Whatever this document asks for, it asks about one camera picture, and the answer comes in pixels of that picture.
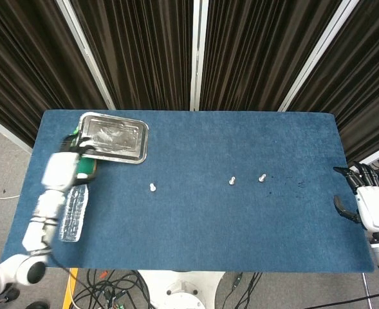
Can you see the silver bolt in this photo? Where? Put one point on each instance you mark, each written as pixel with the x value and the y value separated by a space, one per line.
pixel 231 181
pixel 152 187
pixel 262 178

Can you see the green and yellow sponge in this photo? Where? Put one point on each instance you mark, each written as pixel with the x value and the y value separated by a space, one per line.
pixel 87 167

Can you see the blue table cloth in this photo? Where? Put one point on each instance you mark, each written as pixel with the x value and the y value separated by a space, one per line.
pixel 208 225

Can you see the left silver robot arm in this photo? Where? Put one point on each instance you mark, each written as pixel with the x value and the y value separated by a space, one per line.
pixel 46 206

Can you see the silver rectangular metal tray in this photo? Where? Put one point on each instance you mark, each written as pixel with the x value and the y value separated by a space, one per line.
pixel 115 138

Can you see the clear plastic water bottle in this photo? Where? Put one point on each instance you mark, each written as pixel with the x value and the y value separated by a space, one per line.
pixel 73 212

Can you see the grey metal table leg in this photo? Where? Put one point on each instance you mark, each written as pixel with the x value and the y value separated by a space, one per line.
pixel 365 286

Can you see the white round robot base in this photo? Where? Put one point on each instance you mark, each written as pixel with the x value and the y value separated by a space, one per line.
pixel 182 289

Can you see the black caster wheel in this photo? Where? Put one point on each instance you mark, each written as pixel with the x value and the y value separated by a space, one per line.
pixel 5 297
pixel 36 305

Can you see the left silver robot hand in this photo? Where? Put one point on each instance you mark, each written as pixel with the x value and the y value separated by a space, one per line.
pixel 60 170

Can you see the dark brown curtain panel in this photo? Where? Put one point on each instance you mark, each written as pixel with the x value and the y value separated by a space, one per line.
pixel 256 54
pixel 25 64
pixel 363 80
pixel 144 54

